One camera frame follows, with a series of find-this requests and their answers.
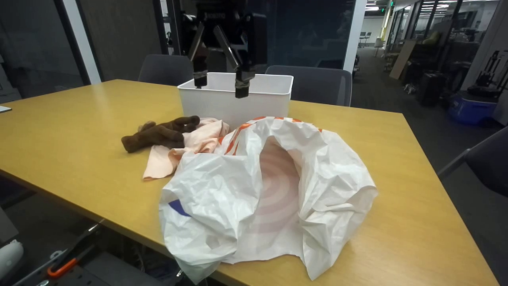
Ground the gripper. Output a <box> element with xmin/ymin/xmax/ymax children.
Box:
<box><xmin>182</xmin><ymin>0</ymin><xmax>267</xmax><ymax>99</ymax></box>

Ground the peach shirt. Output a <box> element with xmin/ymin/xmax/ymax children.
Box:
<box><xmin>142</xmin><ymin>118</ymin><xmax>231</xmax><ymax>182</ymax></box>

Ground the brown moose plush toy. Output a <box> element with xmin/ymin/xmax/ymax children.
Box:
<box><xmin>121</xmin><ymin>115</ymin><xmax>201</xmax><ymax>154</ymax></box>

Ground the white plastic bin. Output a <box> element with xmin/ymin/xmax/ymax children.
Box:
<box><xmin>177</xmin><ymin>72</ymin><xmax>294</xmax><ymax>130</ymax></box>

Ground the grey chair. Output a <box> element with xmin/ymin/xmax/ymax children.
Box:
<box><xmin>437</xmin><ymin>126</ymin><xmax>508</xmax><ymax>199</ymax></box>
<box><xmin>265</xmin><ymin>65</ymin><xmax>353</xmax><ymax>107</ymax></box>
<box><xmin>138</xmin><ymin>54</ymin><xmax>194</xmax><ymax>87</ymax></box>

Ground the white plastic bag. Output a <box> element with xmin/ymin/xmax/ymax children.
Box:
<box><xmin>158</xmin><ymin>116</ymin><xmax>379</xmax><ymax>285</ymax></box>

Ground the brown cardboard sheet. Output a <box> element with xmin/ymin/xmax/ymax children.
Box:
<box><xmin>389</xmin><ymin>39</ymin><xmax>418</xmax><ymax>80</ymax></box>

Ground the black suitcase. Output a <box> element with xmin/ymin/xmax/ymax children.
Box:
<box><xmin>416</xmin><ymin>71</ymin><xmax>449</xmax><ymax>107</ymax></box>

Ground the orange and black clamp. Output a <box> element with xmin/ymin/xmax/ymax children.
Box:
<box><xmin>46</xmin><ymin>218</ymin><xmax>106</xmax><ymax>279</ymax></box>

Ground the blue storage bin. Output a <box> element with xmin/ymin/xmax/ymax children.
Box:
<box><xmin>448</xmin><ymin>91</ymin><xmax>499</xmax><ymax>127</ymax></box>

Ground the black machine on stand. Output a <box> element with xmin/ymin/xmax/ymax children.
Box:
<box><xmin>467</xmin><ymin>49</ymin><xmax>508</xmax><ymax>99</ymax></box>

